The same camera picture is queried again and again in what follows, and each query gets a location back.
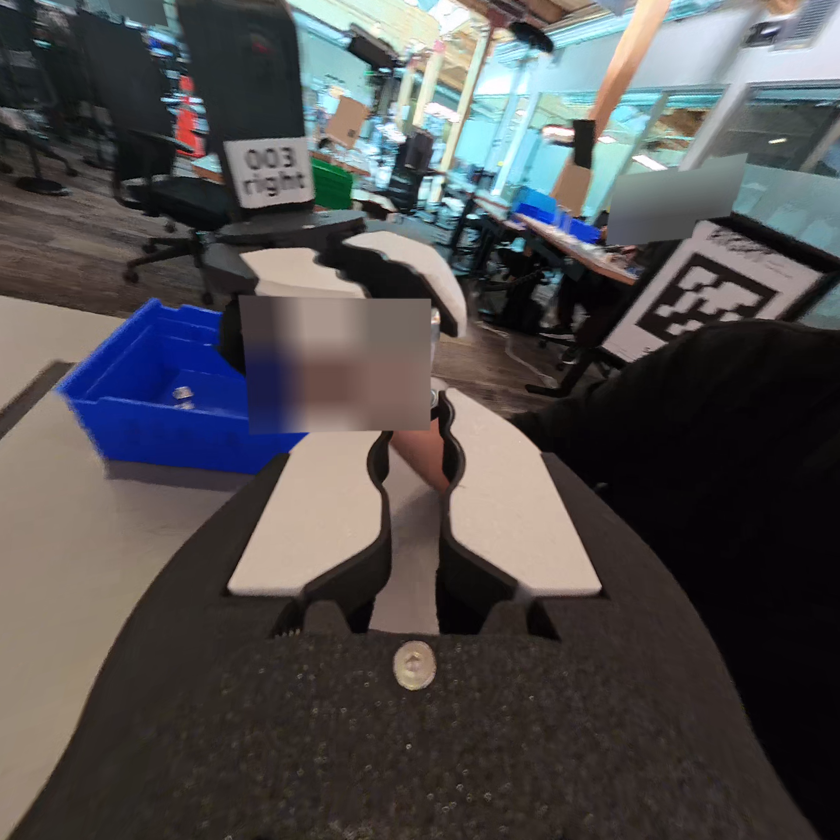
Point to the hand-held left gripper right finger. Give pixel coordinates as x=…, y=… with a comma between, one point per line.
x=512, y=518

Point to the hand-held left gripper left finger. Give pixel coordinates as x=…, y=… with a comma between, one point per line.
x=315, y=518

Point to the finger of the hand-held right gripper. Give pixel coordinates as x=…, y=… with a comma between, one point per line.
x=289, y=272
x=420, y=259

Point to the blue plastic bin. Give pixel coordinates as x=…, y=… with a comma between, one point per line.
x=131, y=420

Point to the person's right forearm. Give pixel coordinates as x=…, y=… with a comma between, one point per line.
x=656, y=407

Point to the green plastic bin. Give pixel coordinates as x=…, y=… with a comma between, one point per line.
x=331, y=187

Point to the black office chair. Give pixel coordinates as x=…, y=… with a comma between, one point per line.
x=170, y=200

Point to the cardboard panel with black device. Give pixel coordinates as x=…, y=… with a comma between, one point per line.
x=574, y=190

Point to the black floor lamp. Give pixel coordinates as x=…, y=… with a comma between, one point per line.
x=531, y=36

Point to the black white marker board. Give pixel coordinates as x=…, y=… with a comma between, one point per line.
x=722, y=295

